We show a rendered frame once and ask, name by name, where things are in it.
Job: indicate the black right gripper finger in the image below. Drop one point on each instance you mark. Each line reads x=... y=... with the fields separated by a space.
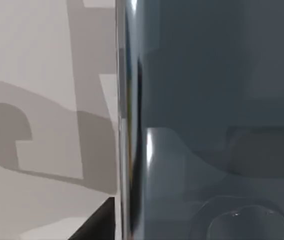
x=100 y=222

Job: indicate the dark grey glossy cup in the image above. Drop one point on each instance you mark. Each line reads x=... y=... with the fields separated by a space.
x=207 y=112

